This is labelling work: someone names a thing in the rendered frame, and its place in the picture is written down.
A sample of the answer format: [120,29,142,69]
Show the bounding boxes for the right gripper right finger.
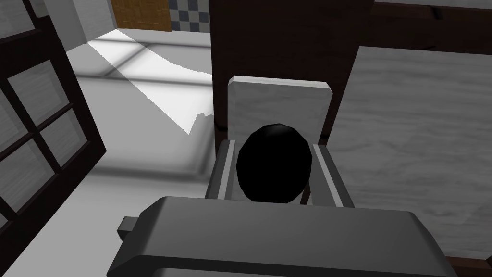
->
[309,144,356,208]

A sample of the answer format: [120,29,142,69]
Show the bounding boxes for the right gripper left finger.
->
[204,139,236,201]

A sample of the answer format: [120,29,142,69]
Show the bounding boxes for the dark brown door, grey panels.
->
[209,0,492,277]

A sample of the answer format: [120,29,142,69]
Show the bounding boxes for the dark framed glazed door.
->
[0,0,108,275]

